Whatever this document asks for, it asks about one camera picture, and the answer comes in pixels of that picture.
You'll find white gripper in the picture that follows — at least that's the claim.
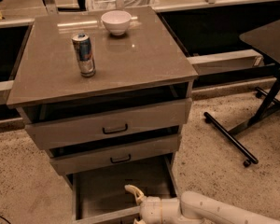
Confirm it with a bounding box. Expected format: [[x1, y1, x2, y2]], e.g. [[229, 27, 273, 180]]
[[124, 184, 181, 224]]

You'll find grey bottom drawer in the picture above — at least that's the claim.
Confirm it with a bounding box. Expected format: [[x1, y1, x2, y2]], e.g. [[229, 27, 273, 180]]
[[72, 155, 178, 224]]

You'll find grey drawer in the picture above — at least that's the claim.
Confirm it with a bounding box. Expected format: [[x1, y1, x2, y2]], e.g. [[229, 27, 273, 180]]
[[49, 133, 181, 175], [72, 155, 178, 224], [25, 98, 192, 149]]

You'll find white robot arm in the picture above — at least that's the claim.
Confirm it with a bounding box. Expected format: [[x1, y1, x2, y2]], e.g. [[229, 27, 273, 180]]
[[125, 185, 280, 224]]

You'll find grey middle drawer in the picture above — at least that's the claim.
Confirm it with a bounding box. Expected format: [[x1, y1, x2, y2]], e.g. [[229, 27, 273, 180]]
[[49, 133, 181, 175]]

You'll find grey top drawer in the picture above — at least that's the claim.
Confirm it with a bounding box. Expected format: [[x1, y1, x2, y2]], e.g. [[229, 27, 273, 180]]
[[25, 98, 192, 149]]

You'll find grey drawer cabinet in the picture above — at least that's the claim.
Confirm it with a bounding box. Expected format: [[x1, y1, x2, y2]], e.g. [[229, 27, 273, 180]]
[[7, 6, 199, 185]]

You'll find blue silver drink can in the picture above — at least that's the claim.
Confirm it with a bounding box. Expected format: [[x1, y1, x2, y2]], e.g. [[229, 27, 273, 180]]
[[72, 33, 95, 77]]

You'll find white ceramic bowl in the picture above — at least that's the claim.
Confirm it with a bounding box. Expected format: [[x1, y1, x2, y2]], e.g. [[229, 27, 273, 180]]
[[101, 10, 132, 35]]

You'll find black rolling side table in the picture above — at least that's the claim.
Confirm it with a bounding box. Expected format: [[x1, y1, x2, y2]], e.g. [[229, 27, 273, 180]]
[[203, 20, 280, 167]]

